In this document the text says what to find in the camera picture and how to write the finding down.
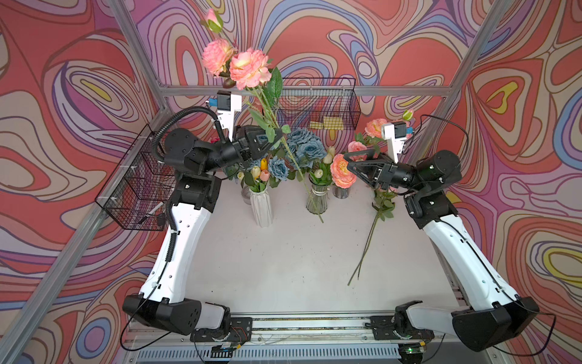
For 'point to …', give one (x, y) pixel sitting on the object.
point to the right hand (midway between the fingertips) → (343, 170)
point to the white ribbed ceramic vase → (261, 204)
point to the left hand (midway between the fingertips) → (284, 141)
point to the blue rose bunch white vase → (259, 174)
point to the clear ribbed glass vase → (317, 202)
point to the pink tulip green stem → (264, 175)
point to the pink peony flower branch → (369, 250)
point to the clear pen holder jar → (341, 192)
